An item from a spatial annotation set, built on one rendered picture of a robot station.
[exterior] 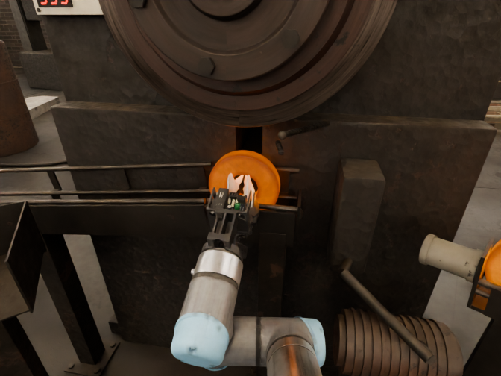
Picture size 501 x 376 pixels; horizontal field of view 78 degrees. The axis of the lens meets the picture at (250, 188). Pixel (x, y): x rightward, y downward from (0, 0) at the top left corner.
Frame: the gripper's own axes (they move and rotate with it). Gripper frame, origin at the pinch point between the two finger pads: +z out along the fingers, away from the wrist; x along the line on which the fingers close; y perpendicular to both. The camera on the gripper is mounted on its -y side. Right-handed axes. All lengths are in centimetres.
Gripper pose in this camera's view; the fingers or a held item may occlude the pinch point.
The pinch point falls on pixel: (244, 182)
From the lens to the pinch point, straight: 66.4
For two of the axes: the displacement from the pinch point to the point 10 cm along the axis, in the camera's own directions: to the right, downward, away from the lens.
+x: -9.8, -0.8, 1.5
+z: 1.6, -7.3, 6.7
